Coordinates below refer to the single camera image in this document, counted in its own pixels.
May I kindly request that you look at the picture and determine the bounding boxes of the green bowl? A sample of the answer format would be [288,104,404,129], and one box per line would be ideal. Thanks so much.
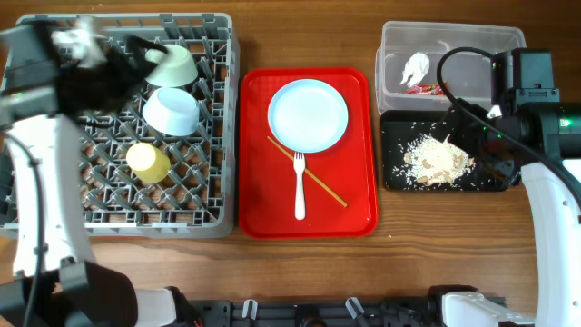
[145,45,198,87]

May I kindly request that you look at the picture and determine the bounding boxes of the rice food scraps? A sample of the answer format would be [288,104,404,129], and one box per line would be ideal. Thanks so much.
[391,134,476,188]

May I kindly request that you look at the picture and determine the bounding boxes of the light blue saucer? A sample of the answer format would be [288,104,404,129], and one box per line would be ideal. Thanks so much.
[143,87,200,136]

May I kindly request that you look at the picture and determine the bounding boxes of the red snack wrapper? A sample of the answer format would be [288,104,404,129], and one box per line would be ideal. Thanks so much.
[404,83,445,96]

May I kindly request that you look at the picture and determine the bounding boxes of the yellow plastic cup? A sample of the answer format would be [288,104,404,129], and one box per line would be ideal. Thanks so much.
[126,143,171,183]

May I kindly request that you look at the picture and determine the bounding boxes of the white napkin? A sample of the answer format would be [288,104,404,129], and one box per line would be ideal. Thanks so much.
[400,52,430,88]

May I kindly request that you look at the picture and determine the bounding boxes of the wooden chopstick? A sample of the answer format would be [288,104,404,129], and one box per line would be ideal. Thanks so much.
[267,136,348,208]

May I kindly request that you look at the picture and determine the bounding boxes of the white plastic fork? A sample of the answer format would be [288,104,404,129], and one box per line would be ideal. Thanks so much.
[293,152,306,221]

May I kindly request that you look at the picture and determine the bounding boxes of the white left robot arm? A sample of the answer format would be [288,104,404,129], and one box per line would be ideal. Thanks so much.
[1,15,195,326]

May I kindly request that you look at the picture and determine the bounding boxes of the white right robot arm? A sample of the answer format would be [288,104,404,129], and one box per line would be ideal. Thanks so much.
[434,99,580,326]

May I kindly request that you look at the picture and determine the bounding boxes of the grey dishwasher rack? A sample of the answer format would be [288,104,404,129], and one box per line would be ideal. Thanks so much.
[1,13,239,239]

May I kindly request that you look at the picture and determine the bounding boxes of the black plastic tray bin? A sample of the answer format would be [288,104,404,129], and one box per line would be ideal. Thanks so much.
[380,111,521,192]

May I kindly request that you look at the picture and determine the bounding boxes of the clear plastic bin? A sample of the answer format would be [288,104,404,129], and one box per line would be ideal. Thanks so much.
[375,21,527,113]

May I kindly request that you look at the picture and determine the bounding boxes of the red plastic tray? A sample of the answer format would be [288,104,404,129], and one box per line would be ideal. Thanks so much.
[238,67,379,239]

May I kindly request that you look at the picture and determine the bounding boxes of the light blue plate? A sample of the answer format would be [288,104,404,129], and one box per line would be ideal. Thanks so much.
[267,79,349,154]

